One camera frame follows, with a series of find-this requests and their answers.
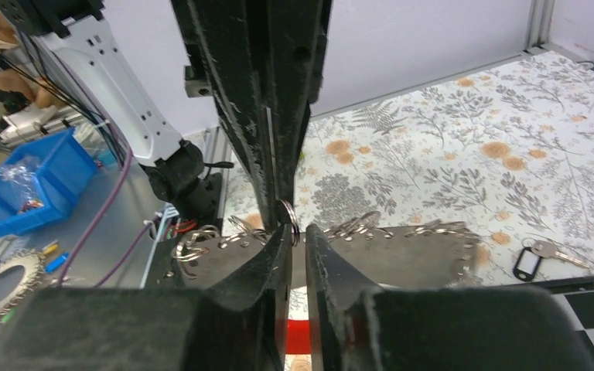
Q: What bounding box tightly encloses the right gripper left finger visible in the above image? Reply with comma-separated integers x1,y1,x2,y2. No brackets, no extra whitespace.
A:
0,225,292,370

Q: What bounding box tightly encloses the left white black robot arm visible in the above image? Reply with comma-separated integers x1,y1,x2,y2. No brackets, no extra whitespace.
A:
0,1,332,230

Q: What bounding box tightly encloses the spare metal key holder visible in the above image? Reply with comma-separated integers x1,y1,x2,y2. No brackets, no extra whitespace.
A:
0,250,46,323

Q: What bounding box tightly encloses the floral patterned mat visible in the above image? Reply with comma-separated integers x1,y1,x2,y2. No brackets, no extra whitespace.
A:
222,49,594,371

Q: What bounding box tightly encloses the blue plastic bin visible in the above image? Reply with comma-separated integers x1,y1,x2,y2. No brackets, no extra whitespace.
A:
0,128,97,237

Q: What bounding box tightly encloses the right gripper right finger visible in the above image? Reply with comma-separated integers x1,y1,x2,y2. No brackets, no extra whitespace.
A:
306,225,594,370

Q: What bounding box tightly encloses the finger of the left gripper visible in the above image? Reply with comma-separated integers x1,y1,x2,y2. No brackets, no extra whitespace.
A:
172,1,277,230
261,1,332,205

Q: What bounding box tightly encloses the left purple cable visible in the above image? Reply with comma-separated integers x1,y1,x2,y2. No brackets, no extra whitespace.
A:
56,51,161,289

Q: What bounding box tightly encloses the key with black tag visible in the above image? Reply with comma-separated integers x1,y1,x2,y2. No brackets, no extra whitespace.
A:
512,238,591,282

